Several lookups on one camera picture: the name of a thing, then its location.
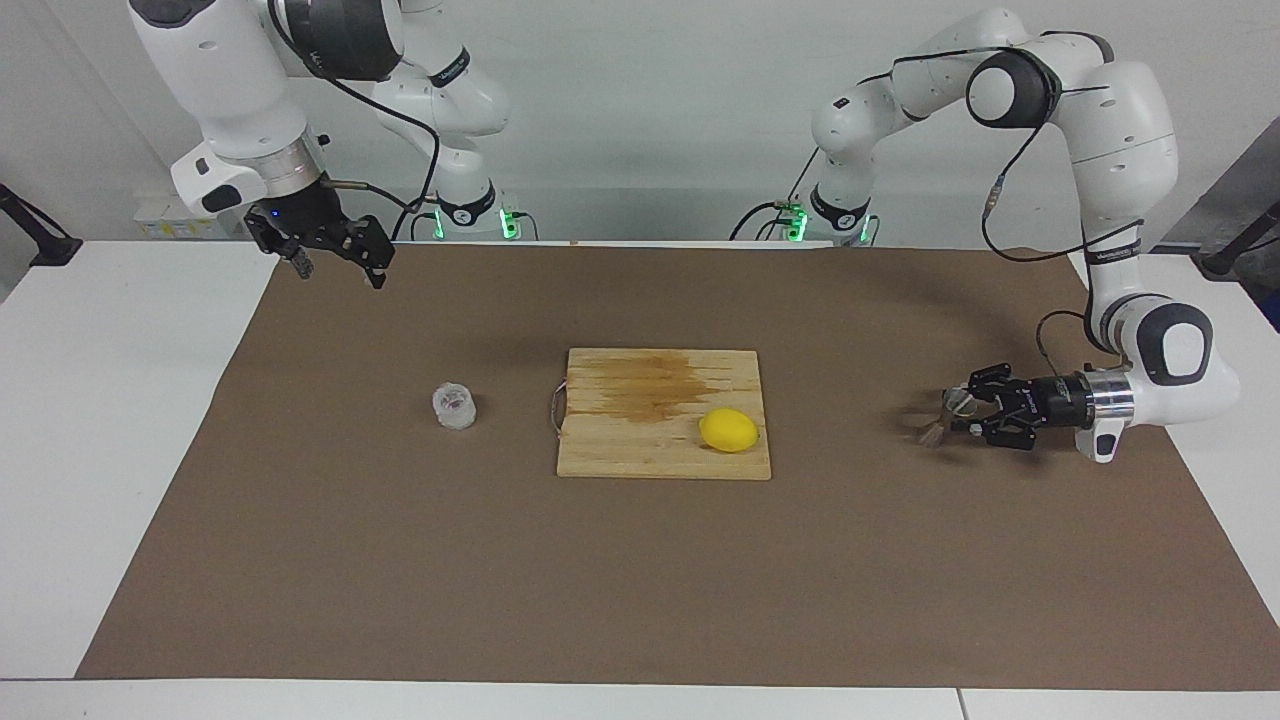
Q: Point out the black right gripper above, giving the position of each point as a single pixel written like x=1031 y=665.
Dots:
x=305 y=215

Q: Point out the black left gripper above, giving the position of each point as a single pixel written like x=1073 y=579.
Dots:
x=1058 y=403

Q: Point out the metal double jigger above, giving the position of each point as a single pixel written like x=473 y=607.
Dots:
x=932 y=435

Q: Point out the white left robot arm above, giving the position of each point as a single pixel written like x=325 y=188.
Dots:
x=1120 y=130

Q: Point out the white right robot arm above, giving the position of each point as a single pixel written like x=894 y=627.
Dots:
x=230 y=90

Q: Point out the black clamp stand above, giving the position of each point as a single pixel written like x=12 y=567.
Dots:
x=55 y=250
x=1220 y=265

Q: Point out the yellow lemon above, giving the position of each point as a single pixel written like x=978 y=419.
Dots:
x=728 y=430

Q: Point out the dark blue object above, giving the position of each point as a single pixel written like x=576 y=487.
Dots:
x=1273 y=310

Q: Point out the brown table mat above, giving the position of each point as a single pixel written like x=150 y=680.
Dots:
x=400 y=560

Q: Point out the wooden cutting board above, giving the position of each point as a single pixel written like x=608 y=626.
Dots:
x=620 y=450

